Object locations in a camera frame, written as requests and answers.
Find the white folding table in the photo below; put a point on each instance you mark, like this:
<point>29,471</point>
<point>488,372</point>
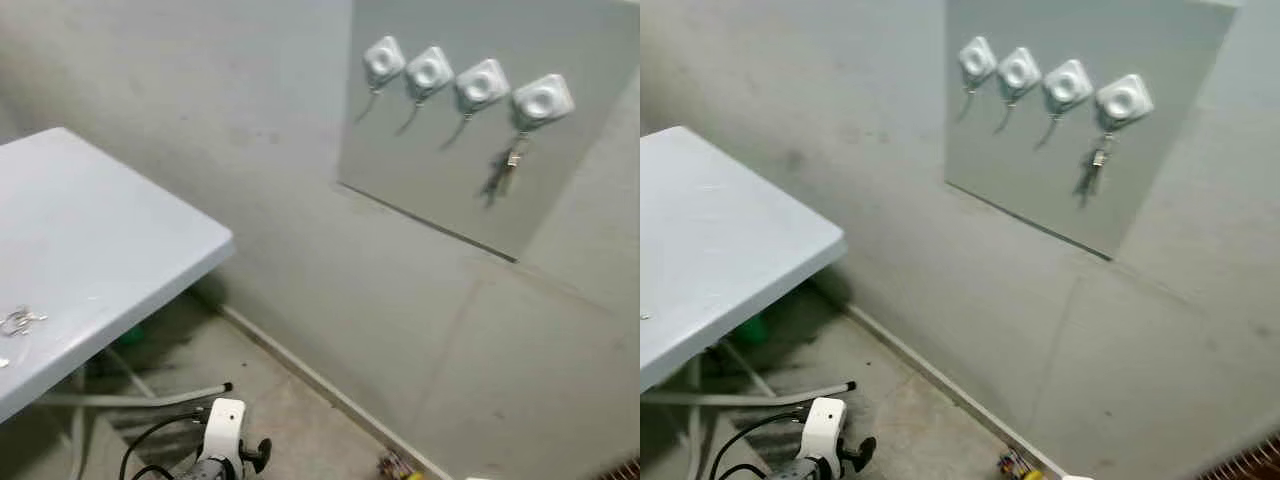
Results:
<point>100,250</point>
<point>720,250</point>

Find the small yellow toy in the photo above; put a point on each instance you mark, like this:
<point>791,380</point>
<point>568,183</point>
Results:
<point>395,466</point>
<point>1015,464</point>

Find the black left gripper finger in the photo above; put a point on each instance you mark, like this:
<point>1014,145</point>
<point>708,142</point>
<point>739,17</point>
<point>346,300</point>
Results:
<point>263,452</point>
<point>868,452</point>

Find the white metal table leg frame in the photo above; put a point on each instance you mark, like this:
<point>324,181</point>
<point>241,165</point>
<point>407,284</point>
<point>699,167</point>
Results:
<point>780,394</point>
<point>150,396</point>

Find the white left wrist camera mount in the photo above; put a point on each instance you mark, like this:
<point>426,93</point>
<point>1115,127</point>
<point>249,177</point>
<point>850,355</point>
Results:
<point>826,424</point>
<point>225,425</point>

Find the green object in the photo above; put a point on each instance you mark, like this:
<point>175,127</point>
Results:
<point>133,335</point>
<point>758,330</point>

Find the grey wall panel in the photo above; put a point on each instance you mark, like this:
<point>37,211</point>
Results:
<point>1030,170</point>
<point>430,170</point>

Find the hanging metal key bunch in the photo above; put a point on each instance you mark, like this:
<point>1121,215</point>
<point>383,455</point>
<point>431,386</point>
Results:
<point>513,158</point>
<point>1098,158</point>

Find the white square wall hook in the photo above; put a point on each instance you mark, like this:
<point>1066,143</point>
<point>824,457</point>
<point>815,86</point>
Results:
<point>977,60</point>
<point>383,60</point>
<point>1018,71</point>
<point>1124,100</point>
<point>429,71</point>
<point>482,85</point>
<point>543,100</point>
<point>1067,85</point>

